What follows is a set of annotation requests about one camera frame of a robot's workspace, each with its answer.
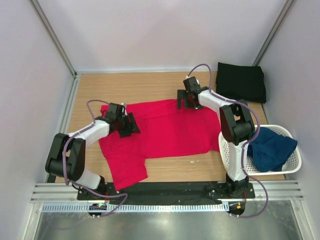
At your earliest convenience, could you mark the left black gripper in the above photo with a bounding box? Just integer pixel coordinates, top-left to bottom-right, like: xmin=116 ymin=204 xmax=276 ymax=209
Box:
xmin=116 ymin=112 xmax=141 ymax=138

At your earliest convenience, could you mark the red t shirt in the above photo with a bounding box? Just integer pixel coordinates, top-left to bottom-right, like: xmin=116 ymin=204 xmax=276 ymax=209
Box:
xmin=99 ymin=99 xmax=221 ymax=191

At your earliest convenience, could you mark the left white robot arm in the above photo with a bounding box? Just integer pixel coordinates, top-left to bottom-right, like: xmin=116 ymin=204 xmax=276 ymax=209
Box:
xmin=45 ymin=99 xmax=141 ymax=200

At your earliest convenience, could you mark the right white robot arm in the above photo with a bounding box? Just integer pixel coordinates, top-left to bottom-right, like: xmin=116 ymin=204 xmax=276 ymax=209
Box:
xmin=177 ymin=76 xmax=256 ymax=198

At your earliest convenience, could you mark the folded black t shirt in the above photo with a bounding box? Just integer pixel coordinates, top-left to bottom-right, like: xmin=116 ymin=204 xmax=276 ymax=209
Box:
xmin=216 ymin=62 xmax=267 ymax=104

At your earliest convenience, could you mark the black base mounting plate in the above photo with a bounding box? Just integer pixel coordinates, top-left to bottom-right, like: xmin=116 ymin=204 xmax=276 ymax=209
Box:
xmin=76 ymin=181 xmax=256 ymax=201

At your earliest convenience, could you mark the blue t shirt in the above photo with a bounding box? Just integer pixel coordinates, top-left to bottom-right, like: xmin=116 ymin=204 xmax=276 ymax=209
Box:
xmin=247 ymin=127 xmax=298 ymax=173

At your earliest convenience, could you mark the white plastic laundry basket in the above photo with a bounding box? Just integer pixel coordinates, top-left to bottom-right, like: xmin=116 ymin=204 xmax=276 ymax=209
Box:
xmin=218 ymin=124 xmax=303 ymax=176

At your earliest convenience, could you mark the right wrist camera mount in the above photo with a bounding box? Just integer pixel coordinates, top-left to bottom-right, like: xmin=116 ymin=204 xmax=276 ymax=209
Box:
xmin=185 ymin=75 xmax=200 ymax=84

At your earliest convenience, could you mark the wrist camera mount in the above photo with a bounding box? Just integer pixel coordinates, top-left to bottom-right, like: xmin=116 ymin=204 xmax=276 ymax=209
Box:
xmin=120 ymin=102 xmax=128 ymax=117
xmin=185 ymin=75 xmax=200 ymax=84

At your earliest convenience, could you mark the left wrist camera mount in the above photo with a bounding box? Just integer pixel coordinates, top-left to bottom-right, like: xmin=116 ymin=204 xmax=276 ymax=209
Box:
xmin=120 ymin=102 xmax=128 ymax=117

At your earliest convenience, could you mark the aluminium front rail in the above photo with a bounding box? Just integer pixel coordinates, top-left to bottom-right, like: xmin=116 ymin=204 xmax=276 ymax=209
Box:
xmin=31 ymin=180 xmax=304 ymax=205

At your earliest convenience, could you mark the white slotted cable duct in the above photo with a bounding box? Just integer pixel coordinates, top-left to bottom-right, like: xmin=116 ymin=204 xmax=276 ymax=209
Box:
xmin=41 ymin=202 xmax=229 ymax=214

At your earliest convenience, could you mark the right aluminium corner post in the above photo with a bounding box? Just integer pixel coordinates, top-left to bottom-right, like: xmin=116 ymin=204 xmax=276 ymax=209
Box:
xmin=252 ymin=0 xmax=297 ymax=67

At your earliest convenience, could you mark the aluminium corner post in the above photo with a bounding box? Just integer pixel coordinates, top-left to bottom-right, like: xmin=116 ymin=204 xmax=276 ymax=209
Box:
xmin=29 ymin=0 xmax=77 ymax=78
xmin=252 ymin=0 xmax=297 ymax=67

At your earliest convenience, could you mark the left aluminium corner post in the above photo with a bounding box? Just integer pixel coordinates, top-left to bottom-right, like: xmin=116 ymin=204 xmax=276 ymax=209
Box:
xmin=29 ymin=0 xmax=77 ymax=78

